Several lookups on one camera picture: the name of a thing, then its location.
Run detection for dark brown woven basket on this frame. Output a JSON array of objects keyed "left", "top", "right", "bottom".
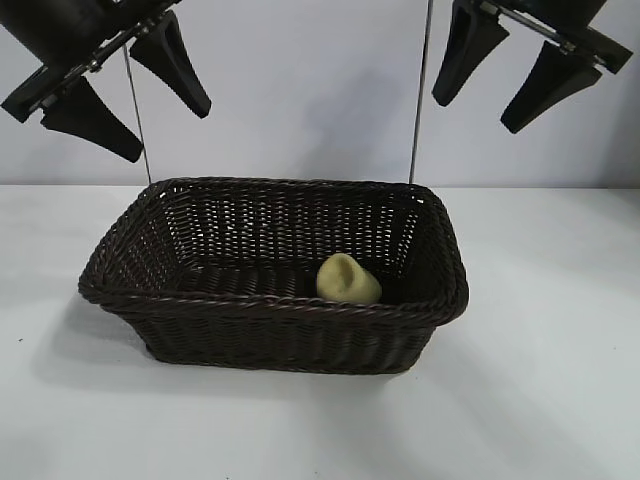
[{"left": 77, "top": 175, "right": 472, "bottom": 375}]

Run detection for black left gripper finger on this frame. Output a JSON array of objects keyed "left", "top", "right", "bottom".
[
  {"left": 42, "top": 77, "right": 144, "bottom": 164},
  {"left": 128, "top": 10, "right": 212, "bottom": 120}
]

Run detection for thin metal rod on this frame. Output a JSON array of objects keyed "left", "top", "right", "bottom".
[
  {"left": 123, "top": 49, "right": 153, "bottom": 185},
  {"left": 408, "top": 0, "right": 433, "bottom": 183}
]

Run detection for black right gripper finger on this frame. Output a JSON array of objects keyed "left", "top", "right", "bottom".
[
  {"left": 500, "top": 40, "right": 604, "bottom": 135},
  {"left": 432, "top": 4, "right": 511, "bottom": 107}
]

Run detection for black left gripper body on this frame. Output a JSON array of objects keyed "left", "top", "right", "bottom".
[{"left": 0, "top": 0, "right": 177, "bottom": 124}]

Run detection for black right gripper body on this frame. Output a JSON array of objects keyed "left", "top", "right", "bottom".
[{"left": 452, "top": 0, "right": 634, "bottom": 75}]

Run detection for pale yellow egg yolk pastry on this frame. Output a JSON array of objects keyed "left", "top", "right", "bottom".
[{"left": 315, "top": 253, "right": 382, "bottom": 303}]

